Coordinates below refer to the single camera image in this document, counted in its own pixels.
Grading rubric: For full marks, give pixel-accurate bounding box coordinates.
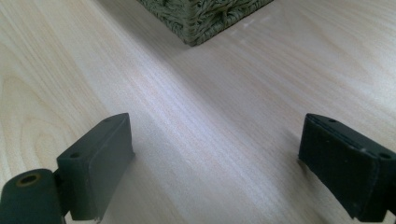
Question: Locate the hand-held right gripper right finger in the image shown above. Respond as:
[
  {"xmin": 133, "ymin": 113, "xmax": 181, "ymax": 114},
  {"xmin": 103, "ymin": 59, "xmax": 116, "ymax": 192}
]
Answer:
[{"xmin": 298, "ymin": 113, "xmax": 396, "ymax": 223}]

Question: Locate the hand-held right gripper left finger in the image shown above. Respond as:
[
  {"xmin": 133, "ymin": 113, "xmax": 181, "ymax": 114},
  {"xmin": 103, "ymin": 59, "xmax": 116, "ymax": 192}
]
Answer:
[{"xmin": 56, "ymin": 112, "xmax": 136, "ymax": 222}]

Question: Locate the green woven basket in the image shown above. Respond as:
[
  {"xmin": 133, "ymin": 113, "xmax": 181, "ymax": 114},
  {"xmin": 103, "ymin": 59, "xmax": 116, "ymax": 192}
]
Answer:
[{"xmin": 135, "ymin": 0, "xmax": 275, "ymax": 48}]

